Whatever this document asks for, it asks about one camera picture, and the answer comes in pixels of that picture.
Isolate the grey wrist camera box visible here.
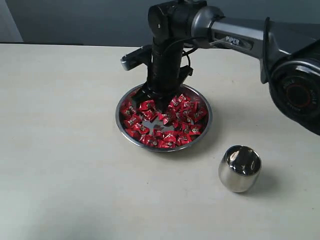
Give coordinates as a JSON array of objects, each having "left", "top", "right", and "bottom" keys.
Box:
[{"left": 120, "top": 44, "right": 152, "bottom": 71}]

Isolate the stainless steel cup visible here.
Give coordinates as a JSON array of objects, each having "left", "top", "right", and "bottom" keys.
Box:
[{"left": 218, "top": 145, "right": 262, "bottom": 193}]

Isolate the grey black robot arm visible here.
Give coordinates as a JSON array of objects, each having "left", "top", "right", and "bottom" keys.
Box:
[{"left": 132, "top": 0, "right": 320, "bottom": 134}]

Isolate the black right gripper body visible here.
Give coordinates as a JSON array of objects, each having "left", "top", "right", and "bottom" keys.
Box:
[{"left": 142, "top": 38, "right": 193, "bottom": 101}]

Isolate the round stainless steel plate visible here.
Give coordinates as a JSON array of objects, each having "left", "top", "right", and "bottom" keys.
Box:
[{"left": 115, "top": 84, "right": 213, "bottom": 153}]

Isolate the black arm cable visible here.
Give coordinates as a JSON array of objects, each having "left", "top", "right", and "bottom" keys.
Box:
[{"left": 162, "top": 36, "right": 218, "bottom": 71}]

